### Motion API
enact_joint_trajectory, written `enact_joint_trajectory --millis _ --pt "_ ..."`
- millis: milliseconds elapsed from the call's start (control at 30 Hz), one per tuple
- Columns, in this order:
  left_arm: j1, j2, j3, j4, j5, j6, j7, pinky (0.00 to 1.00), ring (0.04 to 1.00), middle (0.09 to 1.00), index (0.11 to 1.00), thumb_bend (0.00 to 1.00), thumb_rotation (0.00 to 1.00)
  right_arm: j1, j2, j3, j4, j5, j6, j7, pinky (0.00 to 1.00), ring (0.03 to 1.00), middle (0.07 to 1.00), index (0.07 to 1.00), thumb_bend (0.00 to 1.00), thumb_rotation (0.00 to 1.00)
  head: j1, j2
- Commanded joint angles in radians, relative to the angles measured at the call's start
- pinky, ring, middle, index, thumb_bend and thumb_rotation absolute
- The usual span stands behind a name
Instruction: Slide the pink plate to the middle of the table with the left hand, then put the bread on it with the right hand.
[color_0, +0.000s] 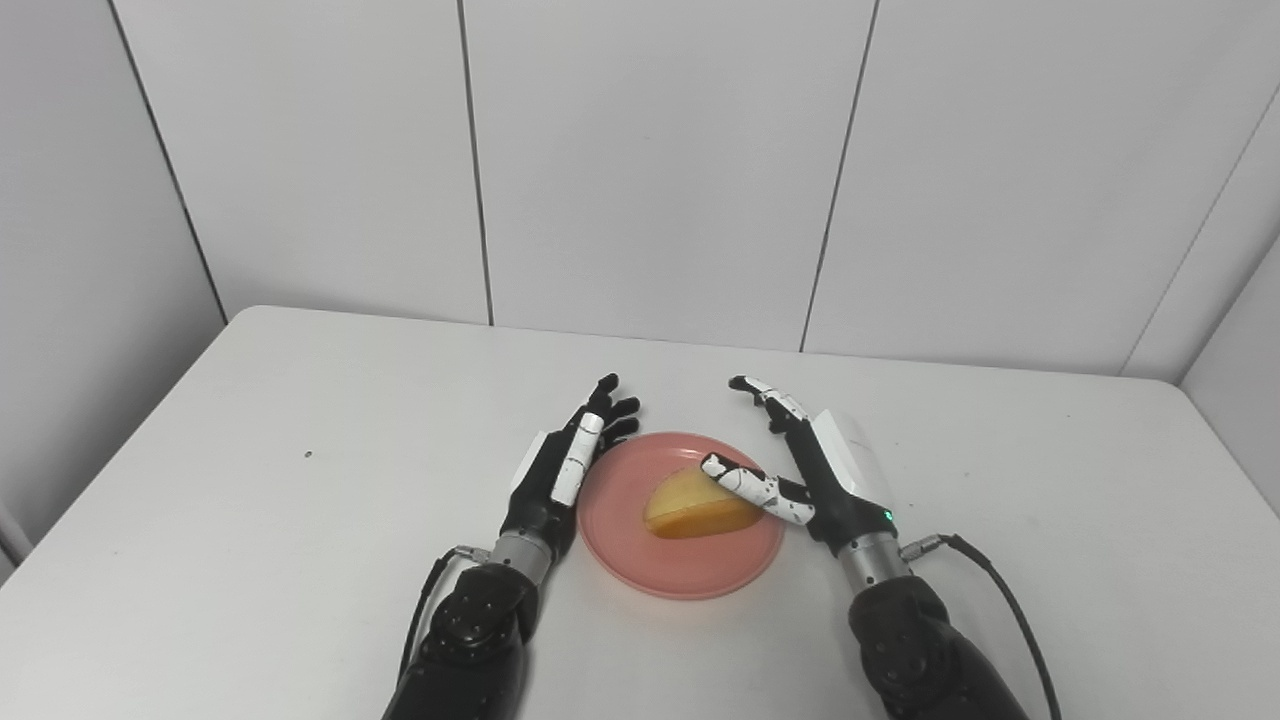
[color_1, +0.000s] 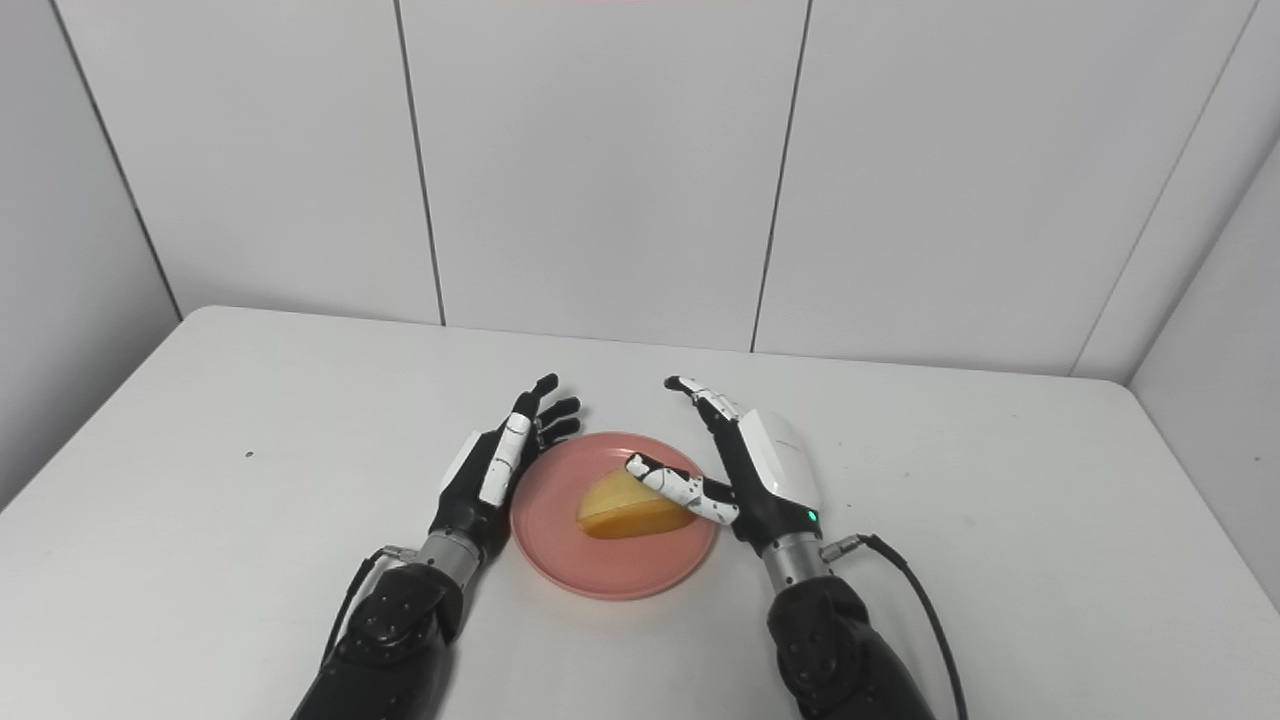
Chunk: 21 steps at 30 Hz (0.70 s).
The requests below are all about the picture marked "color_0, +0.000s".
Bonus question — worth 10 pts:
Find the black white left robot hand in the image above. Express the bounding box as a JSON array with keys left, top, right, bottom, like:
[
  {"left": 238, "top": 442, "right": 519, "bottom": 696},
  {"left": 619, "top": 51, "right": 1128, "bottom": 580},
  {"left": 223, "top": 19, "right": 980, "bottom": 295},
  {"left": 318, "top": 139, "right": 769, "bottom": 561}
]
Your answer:
[{"left": 498, "top": 374, "right": 642, "bottom": 561}]

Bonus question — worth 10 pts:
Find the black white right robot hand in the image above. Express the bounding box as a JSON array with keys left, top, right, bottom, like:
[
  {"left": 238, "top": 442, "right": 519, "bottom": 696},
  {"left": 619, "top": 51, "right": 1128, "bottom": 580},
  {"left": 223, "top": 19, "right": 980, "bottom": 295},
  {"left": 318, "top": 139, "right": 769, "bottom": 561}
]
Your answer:
[{"left": 700, "top": 375, "right": 898, "bottom": 557}]

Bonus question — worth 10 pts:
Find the golden bread roll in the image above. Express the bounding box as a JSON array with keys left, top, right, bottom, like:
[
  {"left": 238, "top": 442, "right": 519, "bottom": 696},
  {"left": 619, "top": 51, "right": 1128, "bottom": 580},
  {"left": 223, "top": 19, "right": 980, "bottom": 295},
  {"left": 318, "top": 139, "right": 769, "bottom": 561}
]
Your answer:
[{"left": 643, "top": 468, "right": 766, "bottom": 541}]

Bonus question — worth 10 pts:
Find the pink round plate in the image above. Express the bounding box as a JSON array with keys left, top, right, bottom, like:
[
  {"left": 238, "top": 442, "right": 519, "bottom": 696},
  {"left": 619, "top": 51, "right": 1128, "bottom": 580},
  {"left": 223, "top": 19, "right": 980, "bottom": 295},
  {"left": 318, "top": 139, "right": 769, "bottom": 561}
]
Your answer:
[{"left": 577, "top": 432, "right": 787, "bottom": 601}]

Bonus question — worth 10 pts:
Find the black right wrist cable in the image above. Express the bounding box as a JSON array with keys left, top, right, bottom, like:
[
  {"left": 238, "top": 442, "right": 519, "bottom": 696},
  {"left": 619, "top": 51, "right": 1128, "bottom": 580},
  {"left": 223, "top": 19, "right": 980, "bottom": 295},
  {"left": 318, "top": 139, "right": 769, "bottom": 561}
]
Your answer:
[{"left": 900, "top": 533, "right": 1064, "bottom": 720}]

